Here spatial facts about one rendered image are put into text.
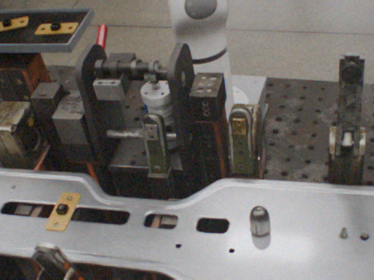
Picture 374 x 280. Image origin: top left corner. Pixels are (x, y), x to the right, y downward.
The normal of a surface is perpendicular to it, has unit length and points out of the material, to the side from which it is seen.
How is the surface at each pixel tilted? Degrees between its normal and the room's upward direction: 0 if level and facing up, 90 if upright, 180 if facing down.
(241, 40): 0
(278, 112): 0
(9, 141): 90
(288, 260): 0
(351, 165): 90
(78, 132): 90
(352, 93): 81
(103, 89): 90
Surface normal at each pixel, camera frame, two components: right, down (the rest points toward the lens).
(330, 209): -0.15, -0.73
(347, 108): -0.24, 0.56
